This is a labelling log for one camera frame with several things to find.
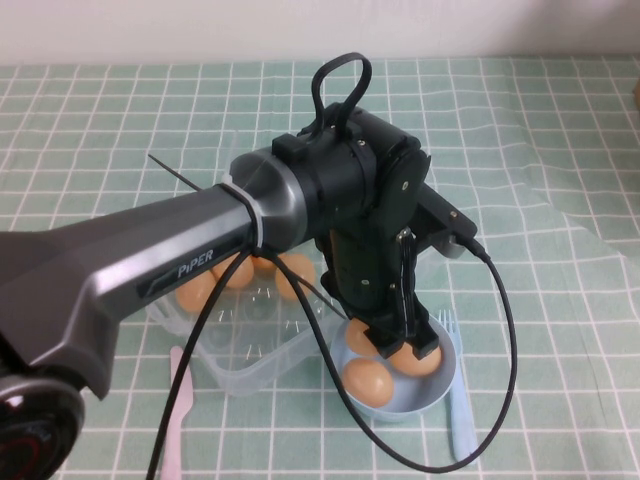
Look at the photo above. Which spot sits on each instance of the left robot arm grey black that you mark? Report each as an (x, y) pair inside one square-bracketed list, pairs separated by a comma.
[(150, 260)]

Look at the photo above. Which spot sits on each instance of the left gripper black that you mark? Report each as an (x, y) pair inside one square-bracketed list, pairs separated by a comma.
[(360, 280)]

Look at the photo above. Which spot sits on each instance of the light blue plastic fork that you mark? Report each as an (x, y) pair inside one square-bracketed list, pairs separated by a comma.
[(462, 415)]

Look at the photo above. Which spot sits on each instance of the clear plastic egg box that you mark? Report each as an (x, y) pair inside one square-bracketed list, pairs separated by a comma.
[(250, 340)]

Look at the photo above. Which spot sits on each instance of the green white checked tablecloth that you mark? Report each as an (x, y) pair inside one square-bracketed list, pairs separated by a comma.
[(550, 350)]

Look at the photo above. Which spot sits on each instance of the light blue plastic bowl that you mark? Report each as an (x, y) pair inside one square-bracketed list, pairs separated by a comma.
[(440, 390)]

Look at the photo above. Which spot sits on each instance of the pink plastic knife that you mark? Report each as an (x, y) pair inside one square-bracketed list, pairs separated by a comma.
[(177, 400)]

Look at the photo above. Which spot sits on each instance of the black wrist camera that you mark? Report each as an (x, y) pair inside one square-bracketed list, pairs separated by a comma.
[(445, 220)]

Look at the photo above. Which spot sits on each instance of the brown cardboard box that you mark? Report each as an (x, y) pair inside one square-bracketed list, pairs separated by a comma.
[(637, 95)]

